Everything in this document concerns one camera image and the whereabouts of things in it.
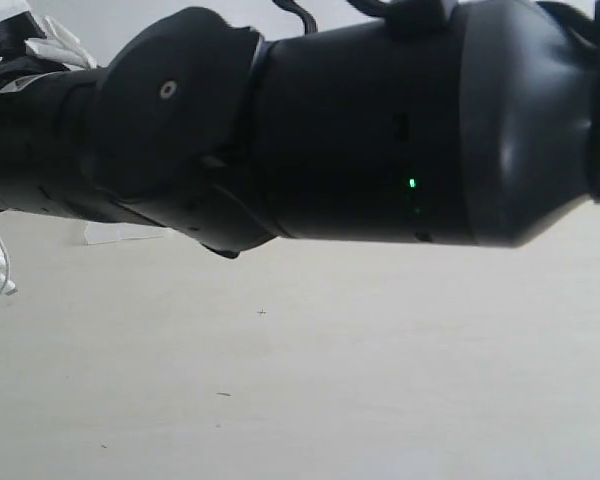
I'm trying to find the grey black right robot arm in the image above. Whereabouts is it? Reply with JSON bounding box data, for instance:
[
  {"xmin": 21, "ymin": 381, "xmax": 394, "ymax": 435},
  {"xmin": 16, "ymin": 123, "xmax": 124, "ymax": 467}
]
[{"xmin": 0, "ymin": 1, "xmax": 600, "ymax": 258}]

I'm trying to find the clear plastic storage box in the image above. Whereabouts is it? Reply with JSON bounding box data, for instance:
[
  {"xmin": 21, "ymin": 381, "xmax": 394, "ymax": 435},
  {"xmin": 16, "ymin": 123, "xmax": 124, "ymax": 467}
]
[{"xmin": 84, "ymin": 222, "xmax": 169, "ymax": 245}]

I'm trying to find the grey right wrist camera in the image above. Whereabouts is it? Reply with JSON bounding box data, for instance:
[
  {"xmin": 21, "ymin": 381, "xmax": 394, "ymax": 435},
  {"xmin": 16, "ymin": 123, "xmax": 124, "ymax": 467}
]
[{"xmin": 0, "ymin": 0, "xmax": 96, "ymax": 96}]

